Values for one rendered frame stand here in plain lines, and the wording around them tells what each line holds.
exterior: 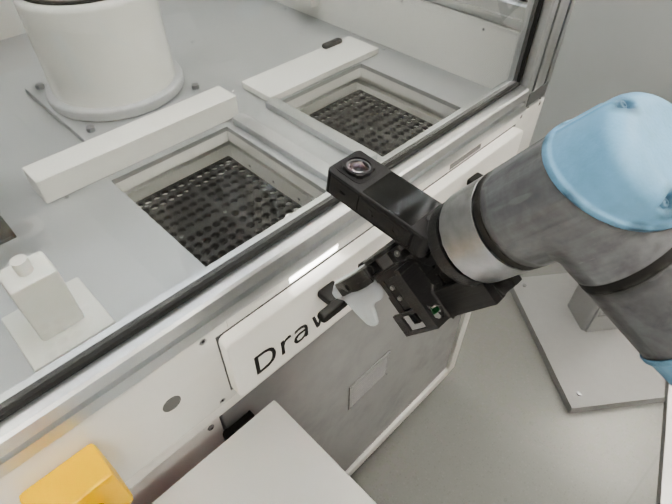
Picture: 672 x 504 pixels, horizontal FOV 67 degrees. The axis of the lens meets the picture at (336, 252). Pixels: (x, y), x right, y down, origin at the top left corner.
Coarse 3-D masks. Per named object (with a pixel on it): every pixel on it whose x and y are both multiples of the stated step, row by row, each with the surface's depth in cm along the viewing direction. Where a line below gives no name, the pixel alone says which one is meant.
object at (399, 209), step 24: (336, 168) 43; (360, 168) 43; (384, 168) 44; (336, 192) 44; (360, 192) 42; (384, 192) 42; (408, 192) 42; (384, 216) 41; (408, 216) 41; (408, 240) 41
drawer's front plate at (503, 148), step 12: (516, 132) 83; (492, 144) 80; (504, 144) 80; (516, 144) 84; (480, 156) 78; (492, 156) 79; (504, 156) 83; (456, 168) 76; (468, 168) 76; (480, 168) 78; (492, 168) 82; (444, 180) 74; (456, 180) 74; (432, 192) 72; (444, 192) 73
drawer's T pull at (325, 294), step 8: (328, 288) 62; (320, 296) 61; (328, 296) 61; (328, 304) 60; (336, 304) 60; (344, 304) 60; (320, 312) 59; (328, 312) 59; (336, 312) 60; (320, 320) 59
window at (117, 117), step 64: (0, 0) 27; (64, 0) 29; (128, 0) 32; (192, 0) 35; (256, 0) 38; (320, 0) 43; (384, 0) 48; (448, 0) 56; (512, 0) 66; (0, 64) 29; (64, 64) 31; (128, 64) 34; (192, 64) 37; (256, 64) 41; (320, 64) 47; (384, 64) 54; (448, 64) 63; (512, 64) 76; (0, 128) 30; (64, 128) 33; (128, 128) 36; (192, 128) 40; (256, 128) 45; (320, 128) 51; (384, 128) 60; (0, 192) 32; (64, 192) 35; (128, 192) 39; (192, 192) 44; (256, 192) 50; (320, 192) 57; (0, 256) 34; (64, 256) 38; (128, 256) 42; (192, 256) 48; (0, 320) 37; (64, 320) 41; (128, 320) 46; (0, 384) 40
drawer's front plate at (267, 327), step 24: (360, 240) 65; (384, 240) 67; (336, 264) 62; (288, 288) 59; (312, 288) 60; (264, 312) 57; (288, 312) 59; (312, 312) 63; (240, 336) 55; (264, 336) 58; (312, 336) 67; (240, 360) 57; (264, 360) 61; (240, 384) 60
